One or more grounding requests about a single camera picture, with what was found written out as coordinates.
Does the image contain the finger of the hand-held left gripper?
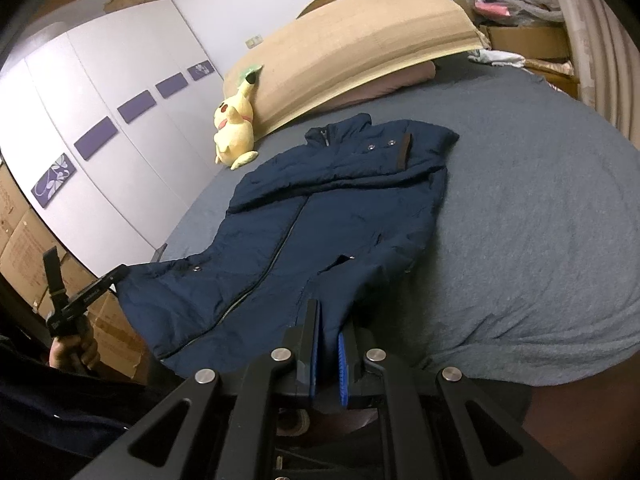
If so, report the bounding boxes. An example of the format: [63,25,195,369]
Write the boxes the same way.
[43,248,67,314]
[67,265,132,314]

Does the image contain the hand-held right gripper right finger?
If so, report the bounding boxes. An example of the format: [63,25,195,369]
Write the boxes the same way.
[338,326,576,480]

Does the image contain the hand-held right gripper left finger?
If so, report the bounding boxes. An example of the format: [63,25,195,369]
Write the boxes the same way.
[75,299,324,480]

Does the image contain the navy quilted jacket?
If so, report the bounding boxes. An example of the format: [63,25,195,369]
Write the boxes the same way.
[116,113,460,380]

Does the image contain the person's left forearm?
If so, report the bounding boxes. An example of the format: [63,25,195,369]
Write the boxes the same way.
[0,335,186,480]

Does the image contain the person's left hand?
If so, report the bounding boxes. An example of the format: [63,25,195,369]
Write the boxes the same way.
[48,327,102,376]

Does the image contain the stack of cardboard boxes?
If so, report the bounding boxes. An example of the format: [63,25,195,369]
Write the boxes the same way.
[0,160,151,386]

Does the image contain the white wardrobe with purple tiles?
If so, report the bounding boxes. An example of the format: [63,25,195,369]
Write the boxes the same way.
[0,0,226,281]

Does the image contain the yellow plush toy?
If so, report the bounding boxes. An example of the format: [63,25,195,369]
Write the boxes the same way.
[212,64,265,170]

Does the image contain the grey bed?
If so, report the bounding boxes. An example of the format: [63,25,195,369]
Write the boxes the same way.
[150,57,640,428]

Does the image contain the brown pillow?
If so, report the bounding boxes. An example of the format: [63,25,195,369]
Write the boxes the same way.
[310,62,436,113]

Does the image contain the beige bamboo mat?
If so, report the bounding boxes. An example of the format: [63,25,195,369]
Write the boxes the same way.
[222,0,491,138]

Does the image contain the white crumpled cloth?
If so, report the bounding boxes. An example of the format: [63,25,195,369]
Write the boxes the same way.
[469,49,526,68]

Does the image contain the flat patterned cardboard box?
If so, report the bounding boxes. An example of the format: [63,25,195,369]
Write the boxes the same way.
[525,57,581,98]

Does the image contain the pile of bags and papers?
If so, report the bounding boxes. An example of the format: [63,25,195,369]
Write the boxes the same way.
[465,0,566,28]

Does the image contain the beige pleated curtain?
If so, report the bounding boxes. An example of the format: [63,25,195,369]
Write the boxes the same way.
[530,0,640,151]

